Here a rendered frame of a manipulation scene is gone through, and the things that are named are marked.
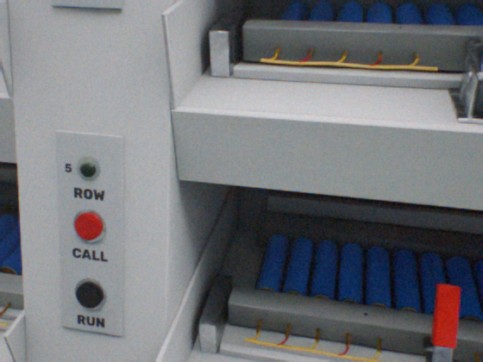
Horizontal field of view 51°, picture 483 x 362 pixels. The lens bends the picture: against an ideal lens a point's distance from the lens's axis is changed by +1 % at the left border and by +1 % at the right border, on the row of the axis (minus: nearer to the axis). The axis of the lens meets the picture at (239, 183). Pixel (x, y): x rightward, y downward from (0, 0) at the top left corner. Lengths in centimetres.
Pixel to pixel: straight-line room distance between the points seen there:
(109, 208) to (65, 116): 6
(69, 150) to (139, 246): 7
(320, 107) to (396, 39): 7
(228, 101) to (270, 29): 7
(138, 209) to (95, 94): 7
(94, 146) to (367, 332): 22
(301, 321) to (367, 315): 5
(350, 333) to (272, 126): 17
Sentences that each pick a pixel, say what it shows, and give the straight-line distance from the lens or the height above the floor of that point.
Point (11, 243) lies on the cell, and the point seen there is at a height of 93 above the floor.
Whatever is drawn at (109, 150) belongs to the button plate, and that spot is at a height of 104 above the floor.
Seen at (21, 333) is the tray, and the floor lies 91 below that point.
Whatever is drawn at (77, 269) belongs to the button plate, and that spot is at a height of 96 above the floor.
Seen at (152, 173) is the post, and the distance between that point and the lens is 29.
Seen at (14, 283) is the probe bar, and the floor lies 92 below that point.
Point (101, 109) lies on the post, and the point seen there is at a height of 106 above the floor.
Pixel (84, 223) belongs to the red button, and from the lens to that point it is 30.
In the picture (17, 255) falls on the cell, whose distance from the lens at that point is 46.
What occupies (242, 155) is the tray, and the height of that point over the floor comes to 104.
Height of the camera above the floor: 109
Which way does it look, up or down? 13 degrees down
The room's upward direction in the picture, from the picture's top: 3 degrees clockwise
